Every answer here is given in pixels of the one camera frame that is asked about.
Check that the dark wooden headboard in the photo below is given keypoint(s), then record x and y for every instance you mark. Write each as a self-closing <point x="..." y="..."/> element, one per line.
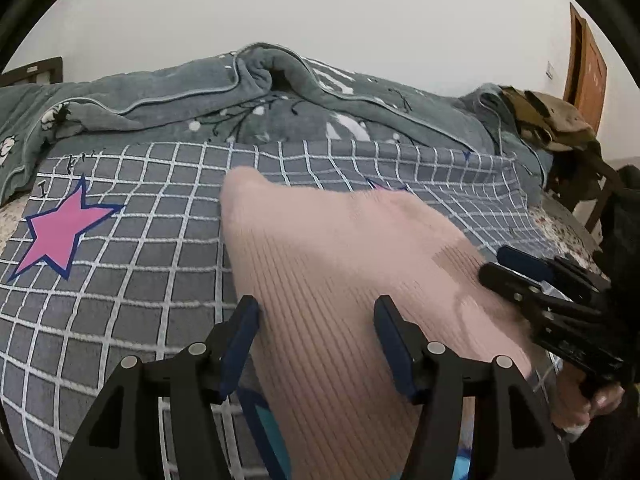
<point x="45" y="72"/>

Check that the dark wooden chair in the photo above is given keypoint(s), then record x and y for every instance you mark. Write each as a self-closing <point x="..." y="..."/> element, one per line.
<point x="595" y="172"/>

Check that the khaki camouflage garment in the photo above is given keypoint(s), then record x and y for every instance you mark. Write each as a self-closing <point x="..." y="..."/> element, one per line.
<point x="550" y="115"/>

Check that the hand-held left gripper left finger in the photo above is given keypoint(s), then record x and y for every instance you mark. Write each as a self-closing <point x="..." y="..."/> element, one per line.
<point x="240" y="340"/>

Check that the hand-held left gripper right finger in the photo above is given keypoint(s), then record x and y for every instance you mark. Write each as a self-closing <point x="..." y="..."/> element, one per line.
<point x="390" y="340"/>

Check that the pink knit garment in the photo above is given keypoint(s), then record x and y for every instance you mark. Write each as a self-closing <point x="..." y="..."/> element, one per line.
<point x="325" y="285"/>

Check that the dark cloth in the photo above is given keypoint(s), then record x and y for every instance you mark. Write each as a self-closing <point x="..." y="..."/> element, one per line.
<point x="622" y="225"/>

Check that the grey checked bed sheet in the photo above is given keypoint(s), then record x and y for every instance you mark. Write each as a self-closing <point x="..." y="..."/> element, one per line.
<point x="150" y="285"/>

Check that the person's right hand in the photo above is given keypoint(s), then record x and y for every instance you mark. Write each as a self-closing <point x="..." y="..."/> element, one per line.
<point x="572" y="400"/>

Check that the brown wooden door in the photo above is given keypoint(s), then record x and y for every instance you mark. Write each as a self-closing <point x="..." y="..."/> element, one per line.
<point x="590" y="75"/>

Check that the person's right forearm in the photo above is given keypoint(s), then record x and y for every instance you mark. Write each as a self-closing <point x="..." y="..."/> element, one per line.
<point x="610" y="452"/>

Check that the grey-green quilt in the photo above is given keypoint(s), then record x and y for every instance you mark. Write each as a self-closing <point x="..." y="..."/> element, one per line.
<point x="175" y="115"/>

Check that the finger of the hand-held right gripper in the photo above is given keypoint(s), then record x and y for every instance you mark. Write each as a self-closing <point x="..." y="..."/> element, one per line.
<point x="505" y="280"/>
<point x="520" y="260"/>

